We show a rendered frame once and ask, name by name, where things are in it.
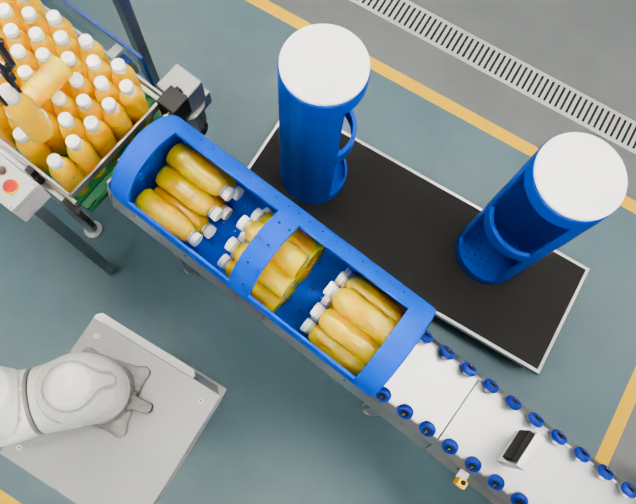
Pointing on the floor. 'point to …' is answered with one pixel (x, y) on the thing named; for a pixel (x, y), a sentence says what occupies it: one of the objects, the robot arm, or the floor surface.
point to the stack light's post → (135, 34)
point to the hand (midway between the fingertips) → (4, 88)
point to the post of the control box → (73, 239)
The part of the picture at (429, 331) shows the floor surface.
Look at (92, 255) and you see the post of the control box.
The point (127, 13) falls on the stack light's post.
